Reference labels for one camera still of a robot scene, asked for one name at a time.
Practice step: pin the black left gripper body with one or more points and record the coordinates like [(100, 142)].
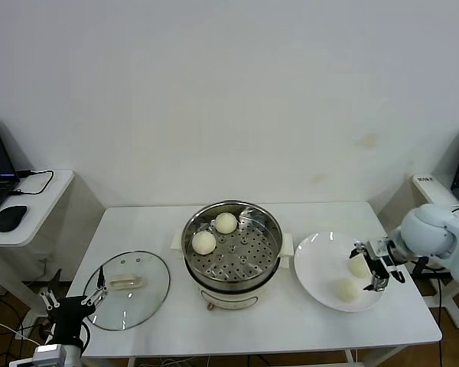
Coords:
[(70, 317)]

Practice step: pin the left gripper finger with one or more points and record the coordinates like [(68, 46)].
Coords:
[(101, 279), (47, 300)]

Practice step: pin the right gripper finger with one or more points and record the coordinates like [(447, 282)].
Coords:
[(379, 279), (359, 248)]

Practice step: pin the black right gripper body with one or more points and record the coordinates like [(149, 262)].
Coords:
[(394, 262)]

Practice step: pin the white steamed baozi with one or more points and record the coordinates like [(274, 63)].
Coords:
[(203, 242), (345, 290), (226, 223), (357, 269)]

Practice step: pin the glass pot lid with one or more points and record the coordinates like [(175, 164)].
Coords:
[(137, 306)]

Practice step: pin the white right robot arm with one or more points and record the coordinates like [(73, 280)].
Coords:
[(428, 233)]

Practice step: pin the stainless steel steamer basket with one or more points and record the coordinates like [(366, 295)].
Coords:
[(269, 241)]

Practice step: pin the white round plate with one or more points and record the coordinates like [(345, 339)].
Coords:
[(317, 260)]

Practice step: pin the small printed label sticker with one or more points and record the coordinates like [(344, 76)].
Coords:
[(425, 179)]

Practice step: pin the black computer mouse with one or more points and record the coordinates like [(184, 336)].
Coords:
[(10, 218)]

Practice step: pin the cream electric pot base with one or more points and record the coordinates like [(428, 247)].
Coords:
[(233, 300)]

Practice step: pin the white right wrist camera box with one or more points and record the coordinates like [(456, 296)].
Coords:
[(378, 248)]

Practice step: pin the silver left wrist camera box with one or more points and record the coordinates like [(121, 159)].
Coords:
[(47, 352)]

